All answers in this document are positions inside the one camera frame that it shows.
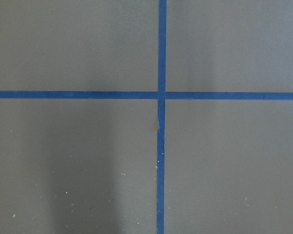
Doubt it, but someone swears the brown paper table cover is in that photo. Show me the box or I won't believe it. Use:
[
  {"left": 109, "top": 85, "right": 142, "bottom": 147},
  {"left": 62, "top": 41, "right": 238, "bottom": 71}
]
[{"left": 0, "top": 0, "right": 293, "bottom": 234}]

